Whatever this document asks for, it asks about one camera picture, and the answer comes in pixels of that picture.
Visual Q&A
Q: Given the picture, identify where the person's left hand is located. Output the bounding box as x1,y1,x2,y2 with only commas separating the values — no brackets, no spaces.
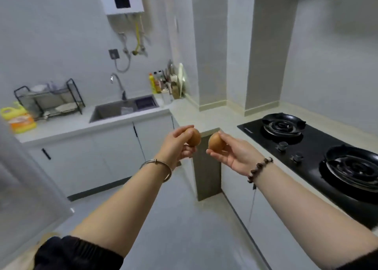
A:
154,125,198,172

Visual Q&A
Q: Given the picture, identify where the person's right hand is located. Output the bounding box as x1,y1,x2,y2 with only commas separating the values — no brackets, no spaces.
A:
206,131,265,177

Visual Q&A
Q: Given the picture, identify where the brown egg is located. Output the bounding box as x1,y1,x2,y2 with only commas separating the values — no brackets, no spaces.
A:
186,128,202,148
208,132,227,154

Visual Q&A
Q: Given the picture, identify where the white refrigerator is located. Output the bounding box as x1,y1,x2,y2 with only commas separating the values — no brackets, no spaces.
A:
0,119,74,270

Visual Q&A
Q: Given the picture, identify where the person's right forearm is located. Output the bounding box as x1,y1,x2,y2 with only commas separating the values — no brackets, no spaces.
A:
252,162,378,269

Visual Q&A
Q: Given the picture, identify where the person's left forearm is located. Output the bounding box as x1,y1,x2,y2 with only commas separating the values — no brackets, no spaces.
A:
70,160,172,259

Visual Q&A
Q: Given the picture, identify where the person's black left sleeve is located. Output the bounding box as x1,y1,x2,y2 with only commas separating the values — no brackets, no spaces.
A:
34,235,124,270

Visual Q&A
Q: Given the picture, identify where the person's black sleeve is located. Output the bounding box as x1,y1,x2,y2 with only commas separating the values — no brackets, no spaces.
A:
34,235,124,270
336,249,378,270

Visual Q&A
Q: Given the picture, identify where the person's black right sleeve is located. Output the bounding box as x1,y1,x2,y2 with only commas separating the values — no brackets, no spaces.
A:
336,249,378,270

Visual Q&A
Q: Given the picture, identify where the silver bangle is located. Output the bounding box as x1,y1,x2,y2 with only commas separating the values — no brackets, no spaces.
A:
139,158,173,183

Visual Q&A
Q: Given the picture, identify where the dark grey cabinet panel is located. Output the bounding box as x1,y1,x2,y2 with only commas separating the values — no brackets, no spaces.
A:
192,128,222,202

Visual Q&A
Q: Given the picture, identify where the black glass gas hob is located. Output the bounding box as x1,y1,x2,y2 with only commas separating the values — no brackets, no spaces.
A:
237,112,378,229

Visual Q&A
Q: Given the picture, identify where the steel kitchen sink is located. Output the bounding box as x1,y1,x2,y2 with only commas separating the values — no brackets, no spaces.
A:
88,95,160,123

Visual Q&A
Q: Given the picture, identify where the chrome sink faucet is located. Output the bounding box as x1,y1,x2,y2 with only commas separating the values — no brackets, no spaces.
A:
110,73,128,101

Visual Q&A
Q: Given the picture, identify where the white kitchen base cabinet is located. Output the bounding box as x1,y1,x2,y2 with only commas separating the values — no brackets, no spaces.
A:
26,113,322,270

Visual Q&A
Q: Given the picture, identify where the small yellow bottle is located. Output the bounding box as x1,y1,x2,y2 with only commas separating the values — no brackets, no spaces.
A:
0,101,37,135

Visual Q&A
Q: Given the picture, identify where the brown white beaded bracelet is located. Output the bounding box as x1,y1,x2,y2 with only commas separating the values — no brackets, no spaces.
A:
247,157,274,184

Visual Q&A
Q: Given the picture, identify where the grey power cable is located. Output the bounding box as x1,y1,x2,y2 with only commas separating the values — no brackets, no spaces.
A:
113,53,132,73

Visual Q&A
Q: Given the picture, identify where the silver flexible hose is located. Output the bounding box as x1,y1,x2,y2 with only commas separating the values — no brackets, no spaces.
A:
119,32,131,55

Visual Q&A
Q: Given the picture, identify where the black wire dish rack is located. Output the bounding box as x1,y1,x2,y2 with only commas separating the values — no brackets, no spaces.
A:
14,78,86,121

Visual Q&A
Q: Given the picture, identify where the yellow gas hose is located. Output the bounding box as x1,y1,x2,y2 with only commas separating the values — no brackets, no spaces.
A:
132,20,142,56

